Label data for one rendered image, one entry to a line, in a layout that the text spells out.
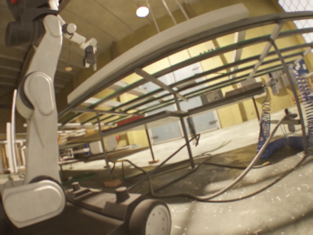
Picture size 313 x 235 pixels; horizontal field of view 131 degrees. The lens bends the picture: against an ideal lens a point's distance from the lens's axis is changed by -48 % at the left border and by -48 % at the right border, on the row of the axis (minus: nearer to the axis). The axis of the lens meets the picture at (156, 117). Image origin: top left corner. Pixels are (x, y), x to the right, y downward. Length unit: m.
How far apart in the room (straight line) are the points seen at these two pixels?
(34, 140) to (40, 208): 0.20
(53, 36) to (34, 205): 0.61
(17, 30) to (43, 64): 0.21
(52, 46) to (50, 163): 0.45
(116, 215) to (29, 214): 0.27
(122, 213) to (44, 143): 0.33
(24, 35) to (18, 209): 0.61
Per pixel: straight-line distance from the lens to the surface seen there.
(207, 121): 7.12
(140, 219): 0.42
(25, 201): 0.44
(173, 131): 7.50
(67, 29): 1.16
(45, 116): 0.48
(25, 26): 0.70
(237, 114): 6.84
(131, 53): 0.84
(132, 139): 8.40
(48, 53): 0.64
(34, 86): 0.49
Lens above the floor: 0.40
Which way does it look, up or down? 8 degrees up
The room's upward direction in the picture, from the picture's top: 14 degrees counter-clockwise
